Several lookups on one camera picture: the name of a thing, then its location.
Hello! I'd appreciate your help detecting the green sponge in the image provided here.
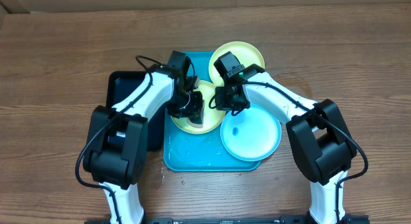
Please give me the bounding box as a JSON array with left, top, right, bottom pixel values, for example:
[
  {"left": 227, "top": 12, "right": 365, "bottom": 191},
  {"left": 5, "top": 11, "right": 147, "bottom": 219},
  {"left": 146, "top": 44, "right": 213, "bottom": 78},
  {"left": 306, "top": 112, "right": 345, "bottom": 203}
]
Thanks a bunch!
[{"left": 187, "top": 117, "right": 203, "bottom": 128}]

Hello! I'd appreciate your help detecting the yellow plate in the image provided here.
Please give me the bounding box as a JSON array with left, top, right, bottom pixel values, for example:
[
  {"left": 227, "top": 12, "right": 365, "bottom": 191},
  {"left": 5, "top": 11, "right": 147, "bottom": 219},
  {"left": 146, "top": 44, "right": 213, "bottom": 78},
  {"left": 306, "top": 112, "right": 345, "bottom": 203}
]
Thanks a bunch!
[
  {"left": 171, "top": 80, "right": 226, "bottom": 134},
  {"left": 209, "top": 41, "right": 265, "bottom": 87}
]

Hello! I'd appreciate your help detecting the light blue plate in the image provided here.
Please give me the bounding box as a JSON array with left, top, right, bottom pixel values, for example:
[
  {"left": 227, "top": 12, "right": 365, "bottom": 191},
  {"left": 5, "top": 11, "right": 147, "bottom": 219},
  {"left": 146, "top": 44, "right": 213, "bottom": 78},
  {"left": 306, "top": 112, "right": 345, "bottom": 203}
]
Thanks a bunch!
[{"left": 220, "top": 105, "right": 281, "bottom": 161}]

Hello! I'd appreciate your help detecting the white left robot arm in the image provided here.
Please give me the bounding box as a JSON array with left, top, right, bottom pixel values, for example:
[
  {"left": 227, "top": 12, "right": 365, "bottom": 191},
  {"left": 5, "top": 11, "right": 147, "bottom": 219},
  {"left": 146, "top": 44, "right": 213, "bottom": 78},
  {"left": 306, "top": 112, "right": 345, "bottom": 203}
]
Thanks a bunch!
[{"left": 74, "top": 51, "right": 204, "bottom": 223}]

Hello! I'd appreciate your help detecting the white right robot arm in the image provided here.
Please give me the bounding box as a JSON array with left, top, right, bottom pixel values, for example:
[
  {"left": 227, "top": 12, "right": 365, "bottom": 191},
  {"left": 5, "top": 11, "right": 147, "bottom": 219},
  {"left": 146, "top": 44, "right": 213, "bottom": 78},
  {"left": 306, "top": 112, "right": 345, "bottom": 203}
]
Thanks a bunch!
[{"left": 213, "top": 51, "right": 358, "bottom": 223}]

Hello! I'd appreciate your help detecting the teal rectangular tray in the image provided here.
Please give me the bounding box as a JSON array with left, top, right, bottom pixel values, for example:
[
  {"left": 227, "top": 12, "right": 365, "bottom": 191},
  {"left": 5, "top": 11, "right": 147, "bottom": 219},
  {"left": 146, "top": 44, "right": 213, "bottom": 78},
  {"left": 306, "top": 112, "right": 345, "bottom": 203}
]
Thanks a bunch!
[{"left": 162, "top": 51, "right": 263, "bottom": 173}]

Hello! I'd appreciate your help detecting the black rectangular tray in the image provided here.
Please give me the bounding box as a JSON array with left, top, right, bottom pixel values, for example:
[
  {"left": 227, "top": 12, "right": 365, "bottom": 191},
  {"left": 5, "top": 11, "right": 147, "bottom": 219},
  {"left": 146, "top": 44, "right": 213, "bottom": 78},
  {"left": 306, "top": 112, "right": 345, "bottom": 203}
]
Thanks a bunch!
[{"left": 105, "top": 71, "right": 165, "bottom": 151}]

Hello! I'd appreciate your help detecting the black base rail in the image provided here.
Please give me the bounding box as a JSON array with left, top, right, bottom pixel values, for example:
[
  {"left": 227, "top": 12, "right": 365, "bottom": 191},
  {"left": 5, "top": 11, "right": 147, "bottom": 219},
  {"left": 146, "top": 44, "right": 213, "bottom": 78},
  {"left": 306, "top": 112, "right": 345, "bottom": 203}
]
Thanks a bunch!
[{"left": 84, "top": 214, "right": 370, "bottom": 224}]

